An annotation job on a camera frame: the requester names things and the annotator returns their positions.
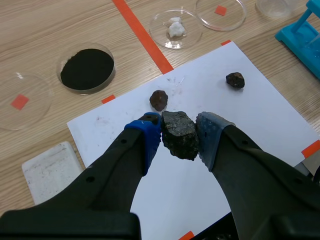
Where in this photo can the white mineral lump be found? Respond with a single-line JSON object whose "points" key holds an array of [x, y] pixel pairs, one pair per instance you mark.
{"points": [[176, 28]]}

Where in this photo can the small dark brown stone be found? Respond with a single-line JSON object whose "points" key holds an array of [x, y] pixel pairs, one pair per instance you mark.
{"points": [[235, 79]]}

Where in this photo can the turquoise rack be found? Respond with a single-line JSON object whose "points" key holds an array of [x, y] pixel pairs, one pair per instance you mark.
{"points": [[300, 37]]}

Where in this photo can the empty clear glass dish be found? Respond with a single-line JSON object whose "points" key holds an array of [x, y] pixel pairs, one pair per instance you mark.
{"points": [[273, 7], [21, 102], [221, 15]]}

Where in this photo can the small reddish-brown stone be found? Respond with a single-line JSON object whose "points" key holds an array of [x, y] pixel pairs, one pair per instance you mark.
{"points": [[159, 100]]}

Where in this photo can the glass dish with black powder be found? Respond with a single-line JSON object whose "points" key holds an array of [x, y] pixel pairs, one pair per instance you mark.
{"points": [[87, 68]]}

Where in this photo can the small white tile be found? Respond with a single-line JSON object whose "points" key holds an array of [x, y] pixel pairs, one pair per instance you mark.
{"points": [[50, 172]]}

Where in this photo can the large dark grey stone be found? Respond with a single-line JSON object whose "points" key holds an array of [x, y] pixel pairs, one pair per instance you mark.
{"points": [[179, 136]]}

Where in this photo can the white sheet of paper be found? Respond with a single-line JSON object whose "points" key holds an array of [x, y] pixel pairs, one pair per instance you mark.
{"points": [[240, 112]]}

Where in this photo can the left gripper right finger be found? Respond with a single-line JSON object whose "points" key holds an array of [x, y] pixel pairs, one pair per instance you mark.
{"points": [[255, 180]]}

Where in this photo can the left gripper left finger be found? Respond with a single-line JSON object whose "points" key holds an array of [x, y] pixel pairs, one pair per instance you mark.
{"points": [[110, 180]]}

